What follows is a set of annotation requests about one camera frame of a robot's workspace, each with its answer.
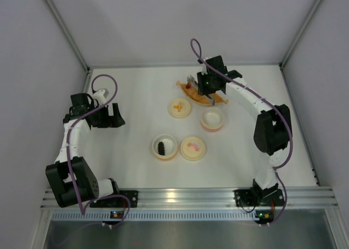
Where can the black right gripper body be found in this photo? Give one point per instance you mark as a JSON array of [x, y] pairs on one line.
[[204, 88]]

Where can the steel kitchen tongs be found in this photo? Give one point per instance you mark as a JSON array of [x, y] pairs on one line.
[[192, 82]]

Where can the cream lid orange handle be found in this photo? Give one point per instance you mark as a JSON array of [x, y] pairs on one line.
[[179, 108]]

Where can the black sea cucumber toy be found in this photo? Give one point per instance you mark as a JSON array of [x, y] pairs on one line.
[[161, 148]]

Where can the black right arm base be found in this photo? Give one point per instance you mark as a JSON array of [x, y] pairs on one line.
[[249, 198]]

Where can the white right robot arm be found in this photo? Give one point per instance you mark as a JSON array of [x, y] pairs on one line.
[[273, 128]]

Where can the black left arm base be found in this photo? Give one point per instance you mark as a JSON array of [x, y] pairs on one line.
[[125, 199]]

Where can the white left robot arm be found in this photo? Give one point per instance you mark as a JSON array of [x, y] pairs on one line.
[[70, 177]]

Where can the wooden boat-shaped tray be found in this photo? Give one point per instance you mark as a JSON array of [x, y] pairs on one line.
[[192, 94]]

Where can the pink round container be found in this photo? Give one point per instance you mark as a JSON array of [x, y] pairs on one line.
[[212, 119]]

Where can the orange round container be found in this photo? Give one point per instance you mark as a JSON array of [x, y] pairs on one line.
[[171, 147]]

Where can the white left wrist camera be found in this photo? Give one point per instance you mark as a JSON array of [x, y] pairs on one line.
[[100, 96]]

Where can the cream lid pink handle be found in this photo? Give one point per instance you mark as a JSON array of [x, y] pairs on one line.
[[193, 148]]

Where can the slotted grey cable duct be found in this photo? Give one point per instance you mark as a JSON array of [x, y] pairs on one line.
[[161, 215]]

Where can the aluminium front rail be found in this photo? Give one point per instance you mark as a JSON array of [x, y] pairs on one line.
[[313, 197]]

